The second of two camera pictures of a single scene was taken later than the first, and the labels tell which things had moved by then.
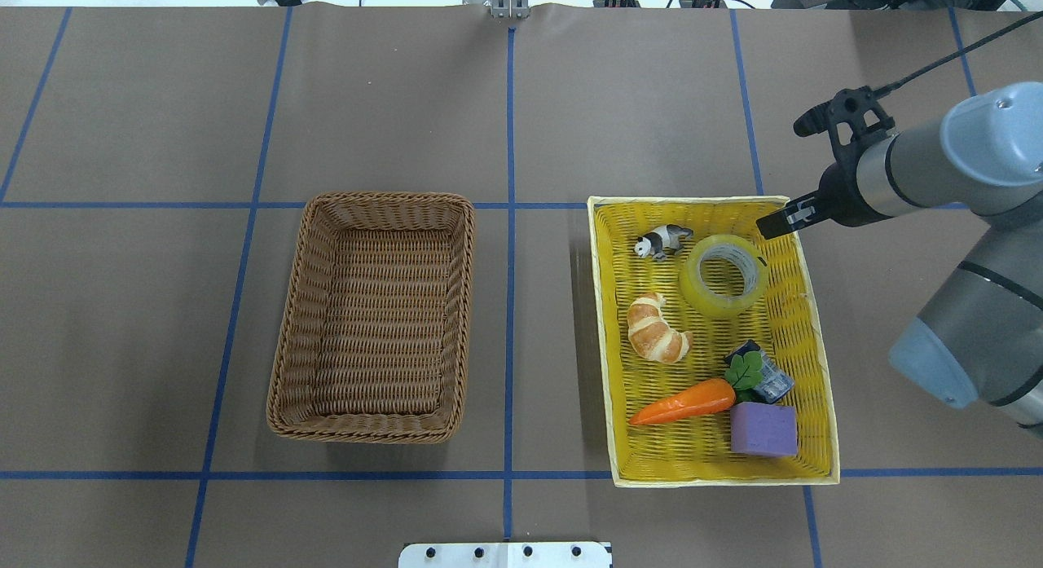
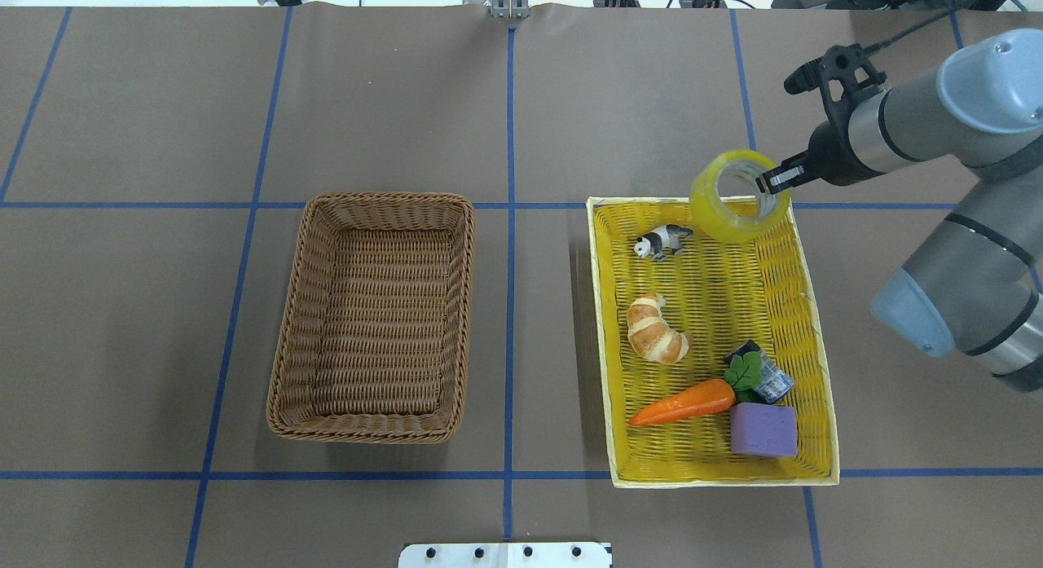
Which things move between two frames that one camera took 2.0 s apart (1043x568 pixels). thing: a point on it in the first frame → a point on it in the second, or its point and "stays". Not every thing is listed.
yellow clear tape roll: (724, 246) → (716, 219)
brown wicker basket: (373, 339) stays
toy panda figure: (669, 237) stays
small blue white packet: (776, 381) stays
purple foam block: (763, 429) stays
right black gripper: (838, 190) → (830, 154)
